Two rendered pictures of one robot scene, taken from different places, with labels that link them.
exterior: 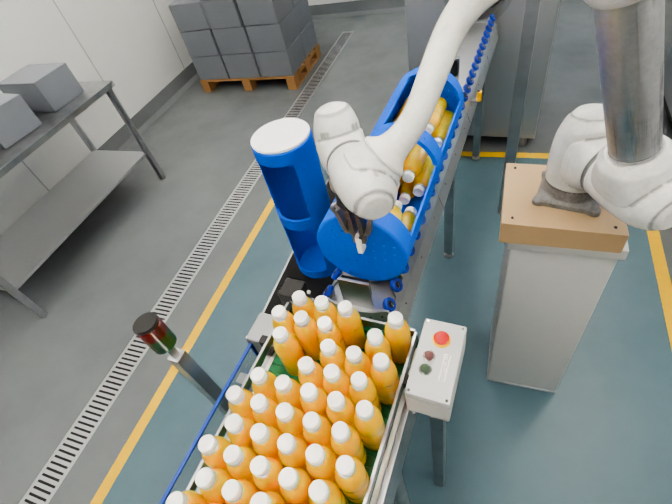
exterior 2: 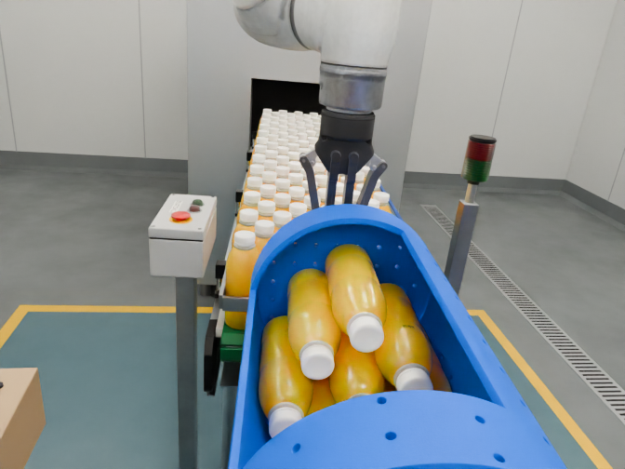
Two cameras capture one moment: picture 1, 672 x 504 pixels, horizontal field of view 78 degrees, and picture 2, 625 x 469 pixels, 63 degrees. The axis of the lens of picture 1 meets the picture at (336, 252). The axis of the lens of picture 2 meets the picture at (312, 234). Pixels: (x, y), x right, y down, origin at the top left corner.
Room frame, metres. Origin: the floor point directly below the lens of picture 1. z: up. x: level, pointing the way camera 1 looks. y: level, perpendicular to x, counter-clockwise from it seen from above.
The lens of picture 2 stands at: (1.34, -0.55, 1.47)
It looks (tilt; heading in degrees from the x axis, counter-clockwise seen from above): 22 degrees down; 141
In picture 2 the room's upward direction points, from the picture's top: 5 degrees clockwise
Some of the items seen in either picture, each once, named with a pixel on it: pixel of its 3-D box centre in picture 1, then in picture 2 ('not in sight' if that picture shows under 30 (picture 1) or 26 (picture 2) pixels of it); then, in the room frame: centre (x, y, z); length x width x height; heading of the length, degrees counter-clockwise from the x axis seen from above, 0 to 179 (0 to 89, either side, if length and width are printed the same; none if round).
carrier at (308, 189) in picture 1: (303, 207); not in sight; (1.71, 0.10, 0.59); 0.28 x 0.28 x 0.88
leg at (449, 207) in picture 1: (449, 218); not in sight; (1.61, -0.67, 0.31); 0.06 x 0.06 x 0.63; 57
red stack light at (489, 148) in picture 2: (151, 329); (480, 149); (0.65, 0.48, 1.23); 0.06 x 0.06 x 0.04
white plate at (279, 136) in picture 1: (280, 135); not in sight; (1.71, 0.10, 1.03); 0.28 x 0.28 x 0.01
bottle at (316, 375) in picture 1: (314, 381); not in sight; (0.52, 0.15, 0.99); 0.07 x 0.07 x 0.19
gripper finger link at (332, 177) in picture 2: (360, 219); (331, 186); (0.80, -0.08, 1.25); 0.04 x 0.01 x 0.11; 146
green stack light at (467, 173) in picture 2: (160, 338); (476, 167); (0.65, 0.48, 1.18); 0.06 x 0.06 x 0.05
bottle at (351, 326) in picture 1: (350, 326); not in sight; (0.66, 0.02, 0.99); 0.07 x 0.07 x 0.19
